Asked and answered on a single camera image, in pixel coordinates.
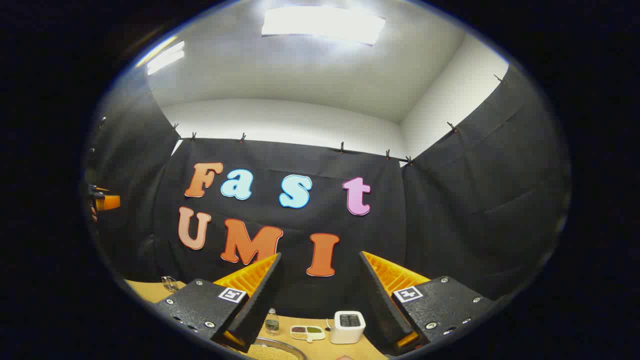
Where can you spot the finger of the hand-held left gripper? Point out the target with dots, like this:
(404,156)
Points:
(110,202)

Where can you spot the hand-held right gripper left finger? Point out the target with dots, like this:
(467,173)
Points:
(260,295)

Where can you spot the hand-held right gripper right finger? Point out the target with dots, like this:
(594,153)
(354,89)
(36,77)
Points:
(377,295)

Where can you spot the steel pot with soybeans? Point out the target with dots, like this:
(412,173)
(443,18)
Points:
(272,352)

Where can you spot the clear plastic water bottle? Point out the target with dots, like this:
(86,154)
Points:
(272,322)

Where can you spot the white box appliance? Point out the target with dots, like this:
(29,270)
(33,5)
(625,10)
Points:
(347,330)

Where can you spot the white divided dish with beans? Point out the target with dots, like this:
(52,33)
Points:
(306,331)

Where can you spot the clear glass holder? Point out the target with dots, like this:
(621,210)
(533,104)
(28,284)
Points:
(170,284)

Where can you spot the row of black cloth clips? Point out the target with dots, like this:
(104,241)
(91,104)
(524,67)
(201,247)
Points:
(342,147)

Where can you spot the small ceiling light panel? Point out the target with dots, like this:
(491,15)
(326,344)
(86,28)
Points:
(165,57)

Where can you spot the large ceiling light panel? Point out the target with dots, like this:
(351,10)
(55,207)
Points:
(322,25)

